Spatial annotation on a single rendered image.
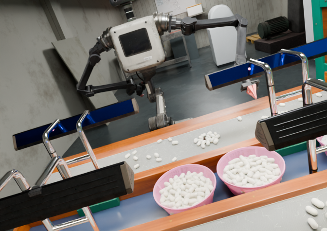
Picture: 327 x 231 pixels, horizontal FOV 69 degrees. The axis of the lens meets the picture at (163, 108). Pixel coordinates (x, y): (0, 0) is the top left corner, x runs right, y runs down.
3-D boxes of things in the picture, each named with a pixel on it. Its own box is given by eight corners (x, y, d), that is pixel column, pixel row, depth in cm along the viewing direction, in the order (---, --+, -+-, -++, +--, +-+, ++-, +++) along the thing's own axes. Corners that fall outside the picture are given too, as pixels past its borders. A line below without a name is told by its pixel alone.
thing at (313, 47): (205, 87, 118) (202, 73, 115) (327, 49, 116) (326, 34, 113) (209, 91, 110) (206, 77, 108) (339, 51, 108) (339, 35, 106)
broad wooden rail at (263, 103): (68, 182, 164) (56, 160, 157) (322, 105, 158) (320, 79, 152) (62, 193, 152) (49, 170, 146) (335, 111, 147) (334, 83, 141)
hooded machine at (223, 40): (243, 55, 588) (233, -1, 543) (248, 60, 531) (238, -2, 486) (213, 63, 604) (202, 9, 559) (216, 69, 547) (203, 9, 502)
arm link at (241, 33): (236, 30, 172) (240, 17, 163) (244, 31, 171) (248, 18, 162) (232, 74, 149) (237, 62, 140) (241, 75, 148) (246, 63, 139)
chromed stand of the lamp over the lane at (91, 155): (88, 190, 130) (52, 119, 115) (123, 180, 130) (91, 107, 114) (80, 217, 112) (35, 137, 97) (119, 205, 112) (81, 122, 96)
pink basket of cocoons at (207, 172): (157, 189, 114) (152, 174, 111) (210, 173, 113) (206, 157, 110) (161, 236, 89) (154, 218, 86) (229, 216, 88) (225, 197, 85)
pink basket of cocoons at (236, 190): (208, 183, 108) (204, 166, 104) (252, 156, 116) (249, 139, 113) (252, 219, 84) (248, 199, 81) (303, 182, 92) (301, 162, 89)
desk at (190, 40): (197, 49, 879) (191, 26, 849) (200, 57, 731) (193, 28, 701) (176, 55, 893) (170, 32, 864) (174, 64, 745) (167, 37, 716)
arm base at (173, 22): (169, 31, 174) (170, 13, 169) (179, 32, 173) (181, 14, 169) (168, 32, 166) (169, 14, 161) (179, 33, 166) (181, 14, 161)
